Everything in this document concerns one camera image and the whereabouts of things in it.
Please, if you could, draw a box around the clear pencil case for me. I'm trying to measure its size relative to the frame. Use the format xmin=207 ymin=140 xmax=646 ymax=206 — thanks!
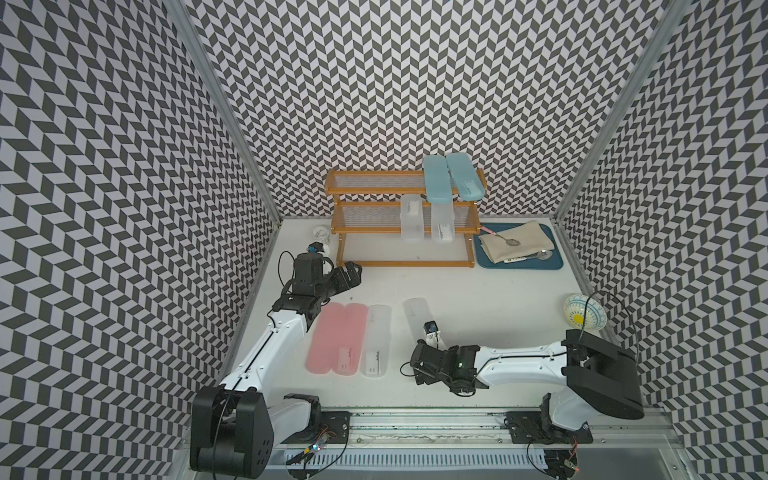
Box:
xmin=403 ymin=297 xmax=434 ymax=341
xmin=400 ymin=194 xmax=425 ymax=242
xmin=361 ymin=305 xmax=392 ymax=378
xmin=430 ymin=203 xmax=455 ymax=244

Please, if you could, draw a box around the pink pencil case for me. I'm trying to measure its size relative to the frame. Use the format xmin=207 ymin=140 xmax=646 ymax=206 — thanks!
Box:
xmin=333 ymin=303 xmax=369 ymax=376
xmin=305 ymin=303 xmax=346 ymax=375

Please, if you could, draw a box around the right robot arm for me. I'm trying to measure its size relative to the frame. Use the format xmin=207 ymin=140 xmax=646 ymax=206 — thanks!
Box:
xmin=409 ymin=329 xmax=645 ymax=431

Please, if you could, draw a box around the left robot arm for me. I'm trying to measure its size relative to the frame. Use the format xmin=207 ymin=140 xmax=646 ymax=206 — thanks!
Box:
xmin=189 ymin=243 xmax=363 ymax=479

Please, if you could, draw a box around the wooden three-tier shelf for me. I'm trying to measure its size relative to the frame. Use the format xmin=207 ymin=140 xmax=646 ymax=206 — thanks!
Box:
xmin=325 ymin=170 xmax=481 ymax=268

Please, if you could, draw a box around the clear plastic cup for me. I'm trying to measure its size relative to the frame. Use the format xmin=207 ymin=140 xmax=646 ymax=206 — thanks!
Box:
xmin=312 ymin=225 xmax=331 ymax=246

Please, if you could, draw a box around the dark teal tray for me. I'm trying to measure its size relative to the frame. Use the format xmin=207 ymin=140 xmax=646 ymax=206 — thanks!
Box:
xmin=472 ymin=222 xmax=564 ymax=271

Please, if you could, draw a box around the yellow patterned bowl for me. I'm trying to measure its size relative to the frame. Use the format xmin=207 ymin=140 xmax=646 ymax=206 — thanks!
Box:
xmin=563 ymin=294 xmax=608 ymax=331

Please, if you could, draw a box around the metal spoon on tray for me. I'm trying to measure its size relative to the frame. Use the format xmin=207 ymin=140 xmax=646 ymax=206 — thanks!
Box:
xmin=504 ymin=250 xmax=553 ymax=264

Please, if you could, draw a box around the beige folded cloth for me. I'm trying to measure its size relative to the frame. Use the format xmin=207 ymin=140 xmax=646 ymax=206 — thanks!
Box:
xmin=478 ymin=222 xmax=555 ymax=264

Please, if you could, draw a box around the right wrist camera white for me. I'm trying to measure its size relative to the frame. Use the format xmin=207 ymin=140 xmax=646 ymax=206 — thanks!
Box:
xmin=423 ymin=320 xmax=446 ymax=350

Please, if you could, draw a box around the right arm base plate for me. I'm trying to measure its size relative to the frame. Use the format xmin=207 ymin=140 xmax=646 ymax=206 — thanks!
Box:
xmin=504 ymin=411 xmax=594 ymax=446

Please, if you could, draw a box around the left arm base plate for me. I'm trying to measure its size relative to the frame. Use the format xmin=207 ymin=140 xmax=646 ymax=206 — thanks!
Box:
xmin=283 ymin=410 xmax=351 ymax=446

